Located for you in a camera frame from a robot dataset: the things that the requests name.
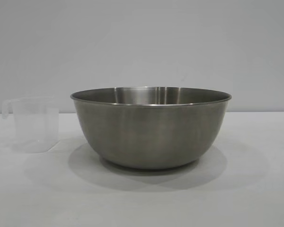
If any stainless steel mixing bowl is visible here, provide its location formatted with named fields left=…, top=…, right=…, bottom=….
left=70, top=86, right=233, bottom=171

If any translucent plastic measuring cup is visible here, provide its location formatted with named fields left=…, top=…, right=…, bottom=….
left=1, top=95, right=60, bottom=153

